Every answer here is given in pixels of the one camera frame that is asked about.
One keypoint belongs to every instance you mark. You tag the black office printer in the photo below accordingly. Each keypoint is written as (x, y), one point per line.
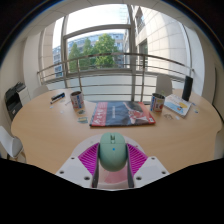
(14, 100)

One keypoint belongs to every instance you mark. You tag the open blue yellow book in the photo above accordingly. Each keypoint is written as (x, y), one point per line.
(177, 105)

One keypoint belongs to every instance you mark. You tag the red cover magazine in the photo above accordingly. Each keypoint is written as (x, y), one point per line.
(121, 114)

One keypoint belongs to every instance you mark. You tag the white red blue mug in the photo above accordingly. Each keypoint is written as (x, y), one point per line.
(77, 100)

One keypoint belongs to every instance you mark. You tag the black cylindrical bottle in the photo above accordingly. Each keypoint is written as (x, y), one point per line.
(187, 88)

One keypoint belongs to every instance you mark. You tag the white chair with wooden legs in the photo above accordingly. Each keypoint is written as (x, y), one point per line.
(10, 143)

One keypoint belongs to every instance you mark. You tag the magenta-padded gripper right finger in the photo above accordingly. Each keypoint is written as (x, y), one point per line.
(151, 170)

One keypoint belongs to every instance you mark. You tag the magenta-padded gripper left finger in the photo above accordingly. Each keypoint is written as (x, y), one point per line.
(71, 170)

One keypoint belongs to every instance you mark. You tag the pink white round mouse pad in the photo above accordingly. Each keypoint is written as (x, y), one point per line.
(115, 179)

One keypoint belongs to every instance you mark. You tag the metal balcony railing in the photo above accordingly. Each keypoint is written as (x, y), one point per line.
(100, 70)

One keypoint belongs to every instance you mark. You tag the white orange mug with plant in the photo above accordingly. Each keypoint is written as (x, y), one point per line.
(157, 102)

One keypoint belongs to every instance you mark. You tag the mint green computer mouse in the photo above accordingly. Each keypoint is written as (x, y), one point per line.
(112, 151)

